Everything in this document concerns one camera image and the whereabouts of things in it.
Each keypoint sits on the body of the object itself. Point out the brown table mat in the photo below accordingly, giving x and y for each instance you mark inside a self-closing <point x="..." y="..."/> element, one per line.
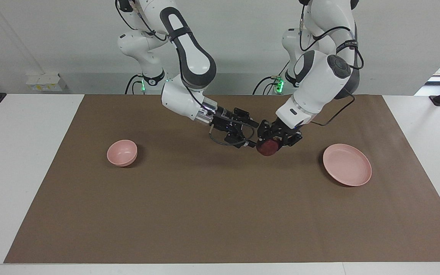
<point x="204" y="210"/>

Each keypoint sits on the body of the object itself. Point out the dark red apple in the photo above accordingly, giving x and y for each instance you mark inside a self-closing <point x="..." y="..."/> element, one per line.
<point x="267" y="148"/>

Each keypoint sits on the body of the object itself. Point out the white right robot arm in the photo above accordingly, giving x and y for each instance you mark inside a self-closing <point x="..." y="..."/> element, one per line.
<point x="193" y="61"/>

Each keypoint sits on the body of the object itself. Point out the white wall socket box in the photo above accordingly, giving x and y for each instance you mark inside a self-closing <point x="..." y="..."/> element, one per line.
<point x="46" y="82"/>

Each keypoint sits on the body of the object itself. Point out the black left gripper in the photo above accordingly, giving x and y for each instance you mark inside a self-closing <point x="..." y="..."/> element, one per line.
<point x="285" y="130"/>

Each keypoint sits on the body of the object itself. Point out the pink bowl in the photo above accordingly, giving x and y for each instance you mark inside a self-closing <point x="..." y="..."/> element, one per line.
<point x="122" y="152"/>

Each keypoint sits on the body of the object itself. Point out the pink plate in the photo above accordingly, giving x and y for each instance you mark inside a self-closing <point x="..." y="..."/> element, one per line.
<point x="348" y="164"/>

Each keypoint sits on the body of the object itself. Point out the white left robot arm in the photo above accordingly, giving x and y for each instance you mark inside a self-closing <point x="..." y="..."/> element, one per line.
<point x="319" y="80"/>

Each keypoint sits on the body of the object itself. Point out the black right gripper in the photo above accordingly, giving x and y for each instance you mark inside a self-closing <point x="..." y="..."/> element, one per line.
<point x="224" y="120"/>

